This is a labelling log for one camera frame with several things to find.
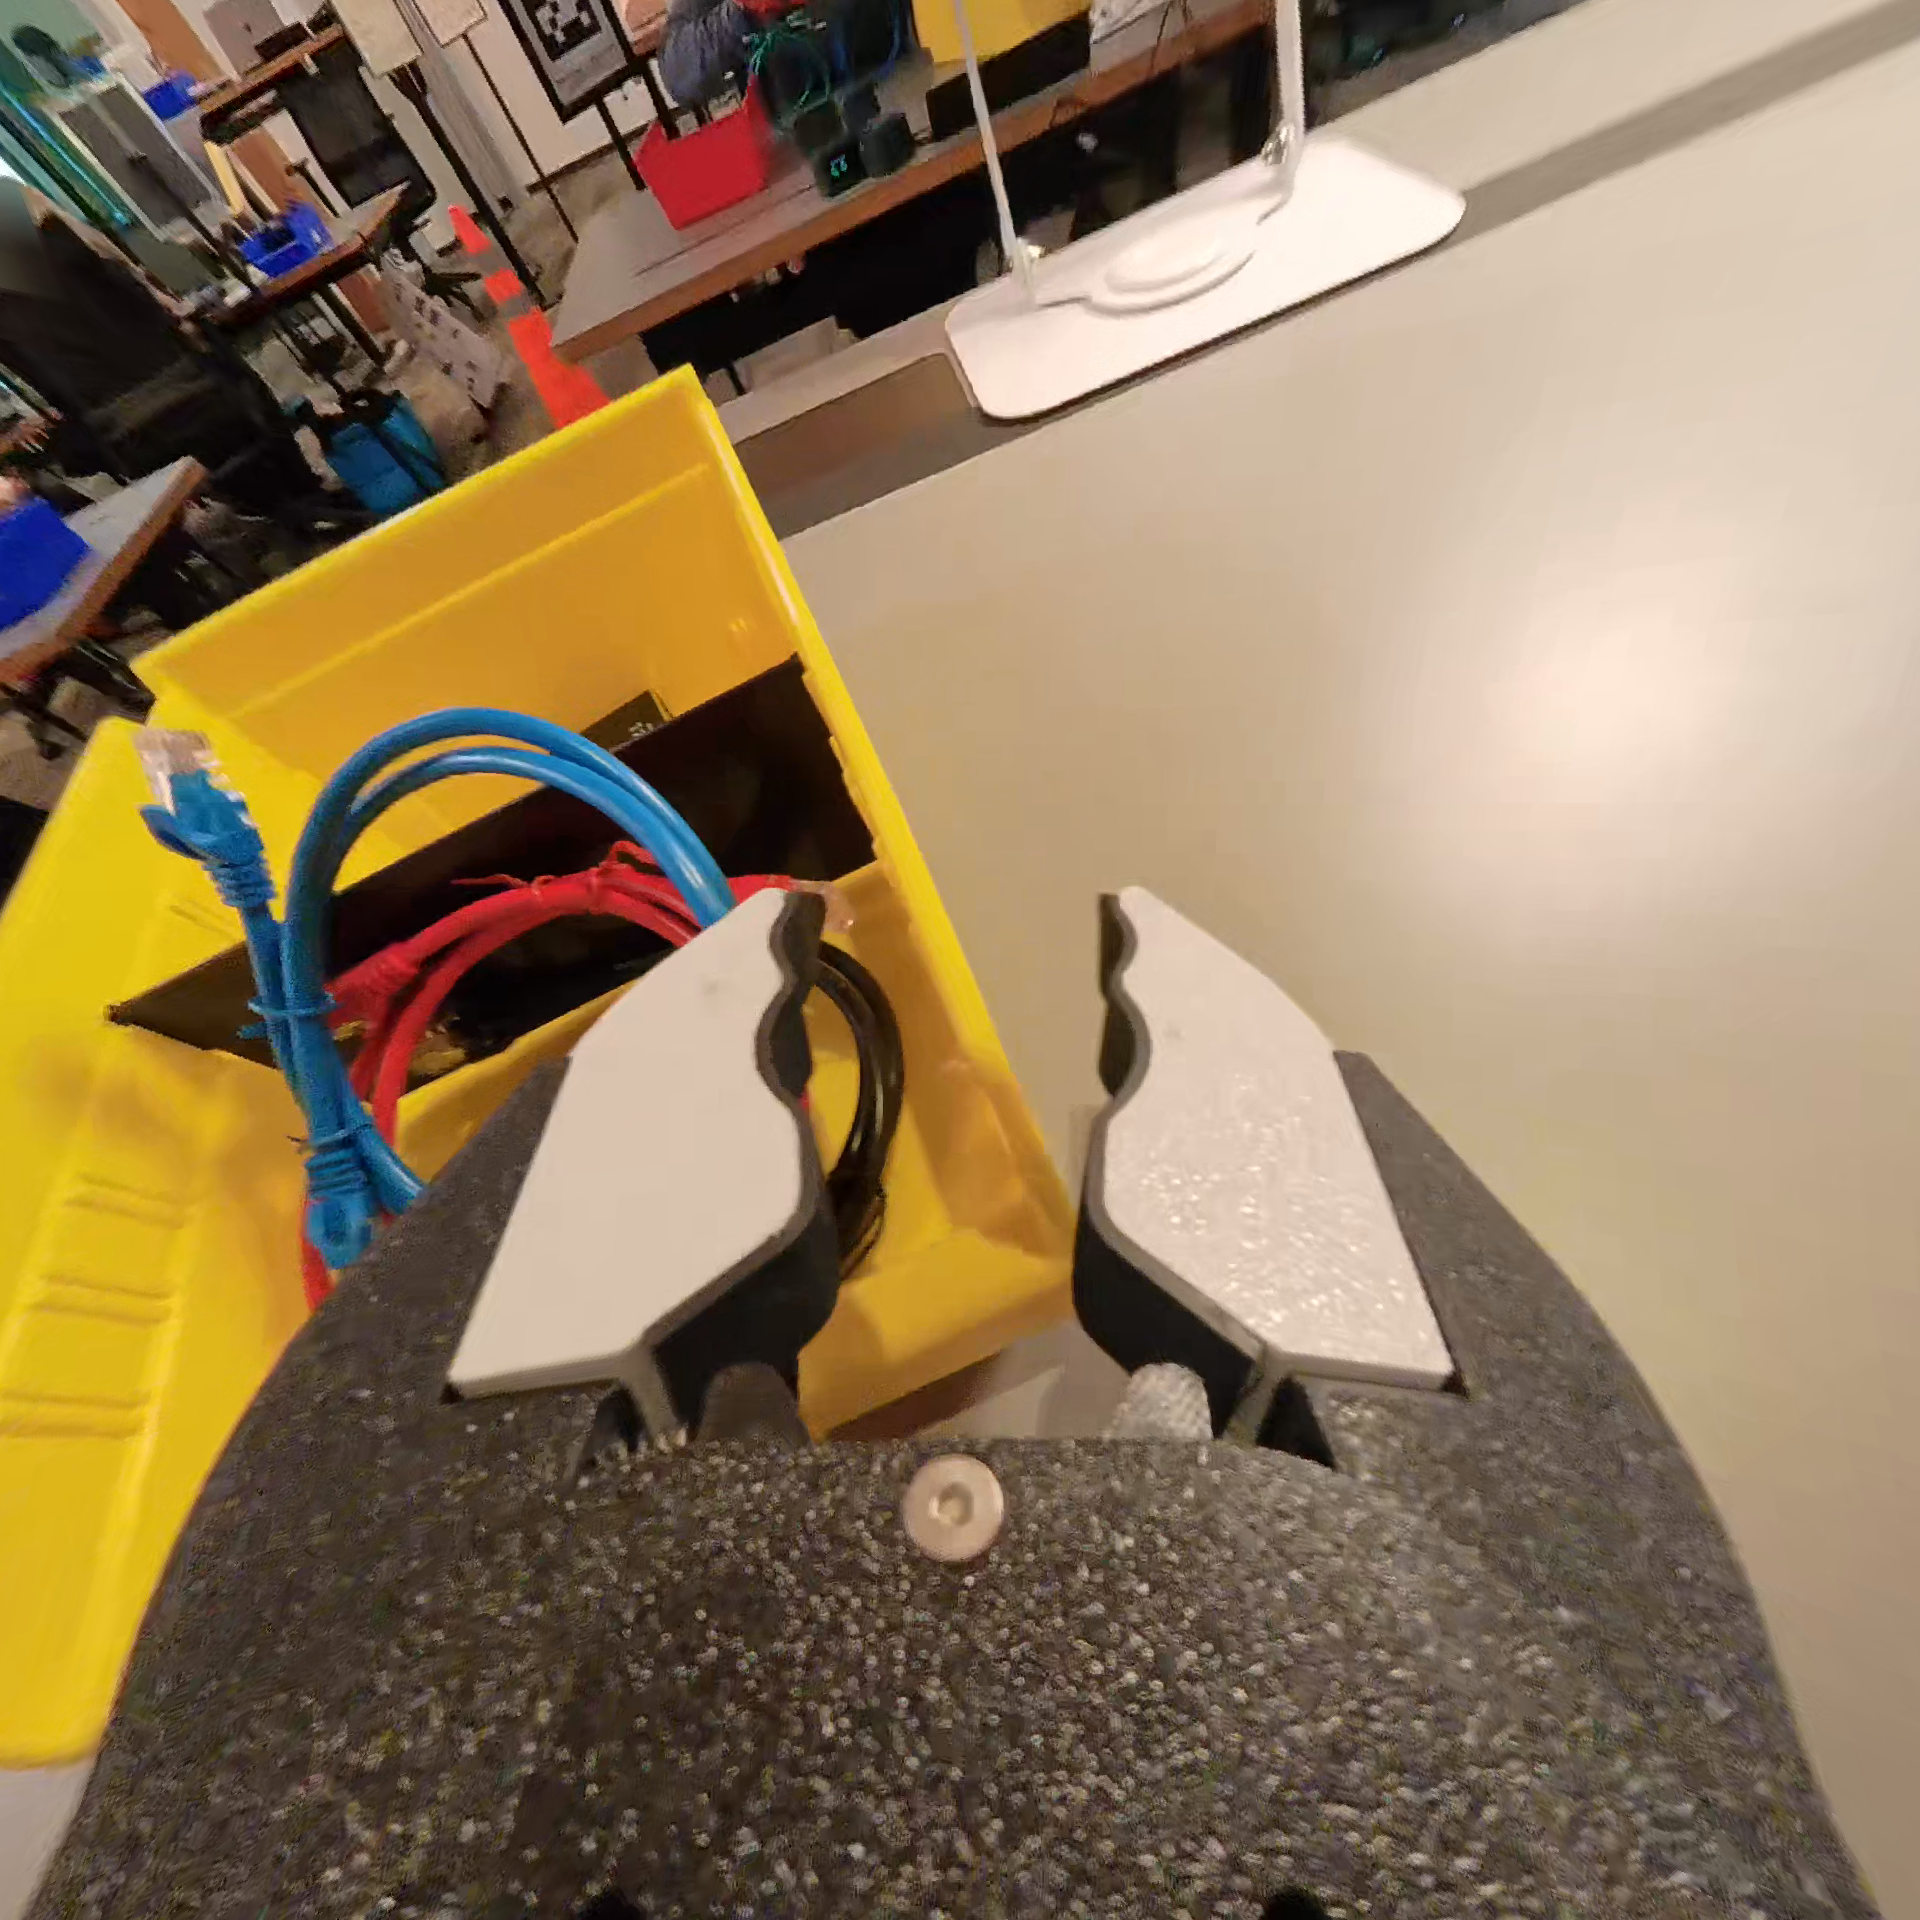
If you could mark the small blue bin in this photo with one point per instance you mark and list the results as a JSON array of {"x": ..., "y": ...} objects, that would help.
[
  {"x": 285, "y": 243},
  {"x": 38, "y": 563}
]

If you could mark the black-and-white tag sign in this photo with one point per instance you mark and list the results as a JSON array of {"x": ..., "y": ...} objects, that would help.
[{"x": 564, "y": 38}]

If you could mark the orange traffic cone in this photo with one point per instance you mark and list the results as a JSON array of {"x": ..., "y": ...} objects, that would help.
[{"x": 556, "y": 375}]

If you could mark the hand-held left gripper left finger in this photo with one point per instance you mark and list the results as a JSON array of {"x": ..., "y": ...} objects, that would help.
[{"x": 661, "y": 1171}]

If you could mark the instruction board on white stand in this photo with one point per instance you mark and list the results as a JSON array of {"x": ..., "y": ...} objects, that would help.
[{"x": 1276, "y": 225}]

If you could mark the black ethernet switch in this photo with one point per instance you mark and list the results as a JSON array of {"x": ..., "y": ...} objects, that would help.
[{"x": 630, "y": 722}]

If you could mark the black bin divider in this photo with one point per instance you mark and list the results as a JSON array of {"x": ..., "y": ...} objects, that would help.
[{"x": 452, "y": 885}]

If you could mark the red plastic bin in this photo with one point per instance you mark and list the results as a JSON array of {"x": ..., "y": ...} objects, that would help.
[{"x": 705, "y": 165}]

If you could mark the blue bag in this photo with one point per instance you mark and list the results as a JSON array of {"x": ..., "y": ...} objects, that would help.
[{"x": 382, "y": 450}]

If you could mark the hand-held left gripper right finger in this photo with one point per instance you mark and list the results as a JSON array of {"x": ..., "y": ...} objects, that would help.
[{"x": 1260, "y": 1184}]

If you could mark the yellow plastic bin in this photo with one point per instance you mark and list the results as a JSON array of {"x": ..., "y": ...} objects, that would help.
[{"x": 525, "y": 570}]

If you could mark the black device with green display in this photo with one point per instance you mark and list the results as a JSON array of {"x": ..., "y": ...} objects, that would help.
[{"x": 839, "y": 158}]

